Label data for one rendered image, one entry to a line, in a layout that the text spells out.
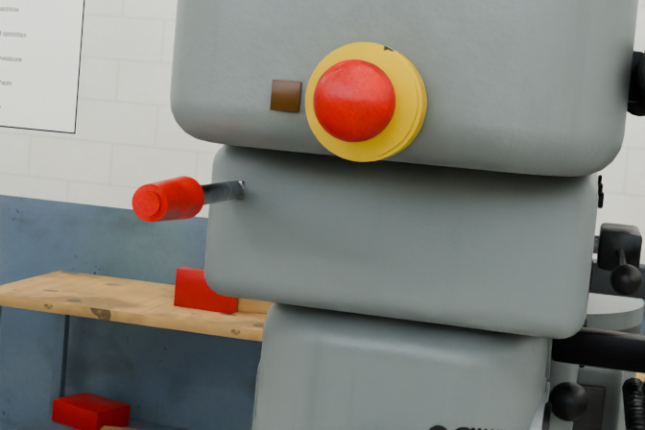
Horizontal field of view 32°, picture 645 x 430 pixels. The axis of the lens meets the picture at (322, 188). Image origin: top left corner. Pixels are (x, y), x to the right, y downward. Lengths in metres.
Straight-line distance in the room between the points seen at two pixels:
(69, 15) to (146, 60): 0.45
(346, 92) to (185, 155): 4.80
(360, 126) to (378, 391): 0.25
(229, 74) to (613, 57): 0.20
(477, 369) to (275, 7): 0.27
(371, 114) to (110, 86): 4.96
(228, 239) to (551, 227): 0.20
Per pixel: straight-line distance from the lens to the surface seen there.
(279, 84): 0.60
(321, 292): 0.70
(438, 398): 0.73
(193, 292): 4.75
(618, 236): 0.85
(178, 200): 0.59
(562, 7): 0.58
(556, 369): 0.92
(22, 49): 5.69
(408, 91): 0.56
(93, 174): 5.52
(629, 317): 1.32
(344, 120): 0.54
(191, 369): 5.43
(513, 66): 0.58
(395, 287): 0.69
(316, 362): 0.74
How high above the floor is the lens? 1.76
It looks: 4 degrees down
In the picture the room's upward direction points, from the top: 5 degrees clockwise
